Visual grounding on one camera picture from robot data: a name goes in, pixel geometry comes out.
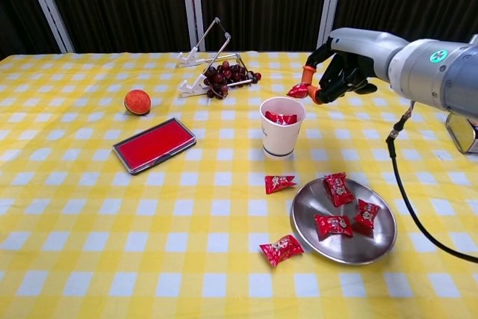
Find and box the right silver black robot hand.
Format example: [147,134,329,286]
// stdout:
[300,27,410,105]

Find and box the round stainless steel plate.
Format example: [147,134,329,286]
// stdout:
[290,178,397,266]

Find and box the white paper cup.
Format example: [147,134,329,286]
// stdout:
[259,96,307,158]

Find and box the black gold tin can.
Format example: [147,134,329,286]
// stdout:
[444,112,478,155]

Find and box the dark red grape bunch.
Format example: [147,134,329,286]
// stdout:
[203,60,262,100]

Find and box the red stamp pad case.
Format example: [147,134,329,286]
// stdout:
[112,117,198,176]

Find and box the orange red ball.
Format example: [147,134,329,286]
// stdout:
[123,89,152,116]

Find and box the dark pleated curtain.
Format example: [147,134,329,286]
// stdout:
[0,0,478,61]

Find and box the yellow white checkered tablecloth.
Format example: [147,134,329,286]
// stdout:
[0,49,478,319]

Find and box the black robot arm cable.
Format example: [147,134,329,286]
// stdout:
[385,100,478,264]

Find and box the folding metal wire stand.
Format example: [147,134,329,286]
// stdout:
[175,16,258,99]

